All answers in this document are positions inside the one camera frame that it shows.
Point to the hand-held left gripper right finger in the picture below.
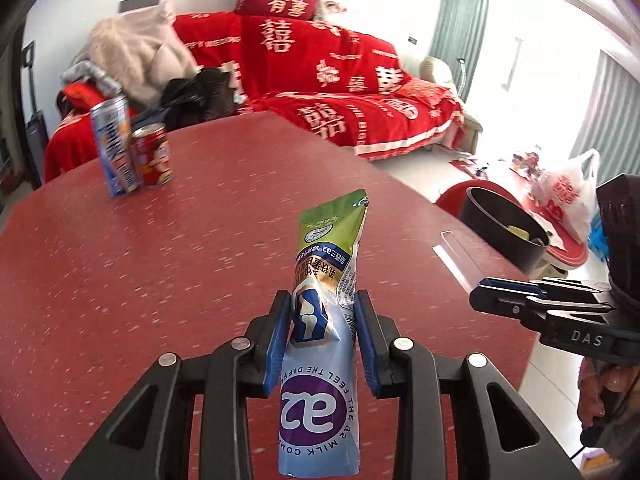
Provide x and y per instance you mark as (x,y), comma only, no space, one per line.
(365,340)

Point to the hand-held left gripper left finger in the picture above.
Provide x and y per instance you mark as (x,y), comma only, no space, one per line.
(277,340)

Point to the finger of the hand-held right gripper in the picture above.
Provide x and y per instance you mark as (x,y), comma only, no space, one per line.
(560,286)
(515,305)

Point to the blue green milk sachet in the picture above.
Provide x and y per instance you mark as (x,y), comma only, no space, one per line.
(315,400)

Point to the clear plastic box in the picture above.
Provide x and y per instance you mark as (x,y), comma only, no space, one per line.
(457,260)

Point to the black trash bin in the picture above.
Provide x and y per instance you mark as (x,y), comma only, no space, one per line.
(490,230)

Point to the person's right hand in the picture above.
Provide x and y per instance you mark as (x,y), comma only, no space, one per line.
(592,390)

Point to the red round side table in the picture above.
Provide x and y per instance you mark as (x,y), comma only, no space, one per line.
(570,256)

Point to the white paper napkin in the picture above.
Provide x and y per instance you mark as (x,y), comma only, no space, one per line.
(555,240)

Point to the white red printed plastic bag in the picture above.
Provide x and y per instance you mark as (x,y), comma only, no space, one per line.
(565,195)

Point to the red round stool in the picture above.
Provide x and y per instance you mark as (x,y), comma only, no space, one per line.
(452,195)

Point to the grey green curtain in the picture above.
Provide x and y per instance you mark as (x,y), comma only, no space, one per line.
(610,110)
(460,30)

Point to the short red drink can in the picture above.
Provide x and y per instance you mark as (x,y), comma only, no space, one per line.
(152,157)

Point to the red square cushion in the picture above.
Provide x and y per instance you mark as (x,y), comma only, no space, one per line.
(425,92)

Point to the beige armchair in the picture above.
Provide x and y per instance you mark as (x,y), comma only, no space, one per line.
(437,70)

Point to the tall blue drink can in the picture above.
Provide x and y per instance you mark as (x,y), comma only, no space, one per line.
(115,150)

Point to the black garment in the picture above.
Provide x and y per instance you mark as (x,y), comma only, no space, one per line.
(200,95)

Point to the red printed sofa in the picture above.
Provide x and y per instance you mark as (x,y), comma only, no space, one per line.
(325,60)

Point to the dark upright vacuum cleaner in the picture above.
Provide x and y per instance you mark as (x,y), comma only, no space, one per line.
(35,130)

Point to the beige fluffy coat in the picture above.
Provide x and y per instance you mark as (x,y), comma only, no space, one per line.
(135,50)

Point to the grey cloth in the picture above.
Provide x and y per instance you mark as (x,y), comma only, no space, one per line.
(92,75)

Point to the white patterned pillow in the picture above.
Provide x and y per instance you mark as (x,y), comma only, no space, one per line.
(331,10)

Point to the grey switch panel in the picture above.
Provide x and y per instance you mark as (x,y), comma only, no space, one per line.
(140,2)

